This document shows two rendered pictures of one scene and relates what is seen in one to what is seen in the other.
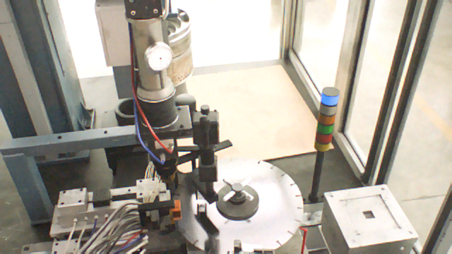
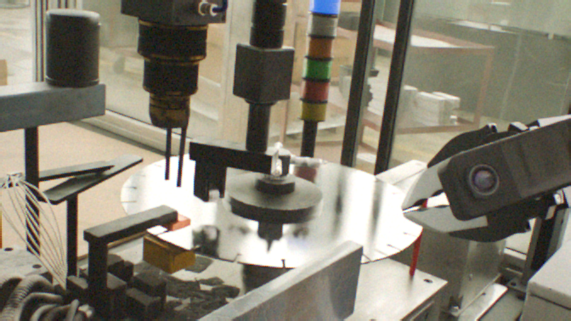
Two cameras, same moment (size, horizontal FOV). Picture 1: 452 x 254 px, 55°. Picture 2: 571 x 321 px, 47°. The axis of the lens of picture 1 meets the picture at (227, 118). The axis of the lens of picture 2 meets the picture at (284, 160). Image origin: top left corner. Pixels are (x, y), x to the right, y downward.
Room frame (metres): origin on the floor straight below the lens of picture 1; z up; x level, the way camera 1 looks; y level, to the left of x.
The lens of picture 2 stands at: (0.25, 0.46, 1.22)
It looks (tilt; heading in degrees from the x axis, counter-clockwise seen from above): 18 degrees down; 315
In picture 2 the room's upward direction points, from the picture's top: 6 degrees clockwise
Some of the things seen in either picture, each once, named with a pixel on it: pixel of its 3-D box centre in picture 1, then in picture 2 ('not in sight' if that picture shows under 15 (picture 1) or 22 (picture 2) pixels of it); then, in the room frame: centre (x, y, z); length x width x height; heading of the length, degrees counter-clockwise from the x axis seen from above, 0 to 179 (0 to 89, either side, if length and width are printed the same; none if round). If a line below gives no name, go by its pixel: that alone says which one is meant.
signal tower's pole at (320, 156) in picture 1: (317, 174); (303, 185); (0.92, -0.27, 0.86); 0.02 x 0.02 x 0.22
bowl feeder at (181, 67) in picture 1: (155, 63); not in sight; (1.47, 0.28, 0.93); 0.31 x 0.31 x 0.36
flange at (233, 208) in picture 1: (237, 197); (274, 186); (0.73, -0.02, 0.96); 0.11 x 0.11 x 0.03
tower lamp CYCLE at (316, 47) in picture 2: (326, 116); (319, 46); (0.92, -0.27, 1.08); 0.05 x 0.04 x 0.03; 9
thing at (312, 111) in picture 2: (322, 142); (312, 109); (0.92, -0.27, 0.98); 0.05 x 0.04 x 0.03; 9
